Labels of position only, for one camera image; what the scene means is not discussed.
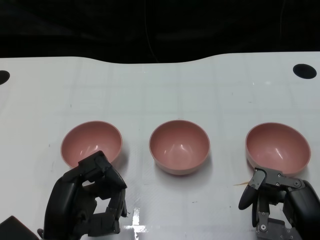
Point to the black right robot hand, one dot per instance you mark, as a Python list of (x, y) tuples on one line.
[(300, 200)]

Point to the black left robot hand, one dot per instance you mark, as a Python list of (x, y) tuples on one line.
[(65, 200)]

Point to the pink plastic bowl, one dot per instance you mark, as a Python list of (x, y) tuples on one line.
[(277, 147), (178, 147), (90, 140)]

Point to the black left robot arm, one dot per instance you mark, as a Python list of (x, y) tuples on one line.
[(12, 230)]

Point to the black table grommet hole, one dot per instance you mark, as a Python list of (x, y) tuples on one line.
[(305, 71), (3, 77)]

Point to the black backdrop curtain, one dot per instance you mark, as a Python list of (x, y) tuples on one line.
[(75, 25)]

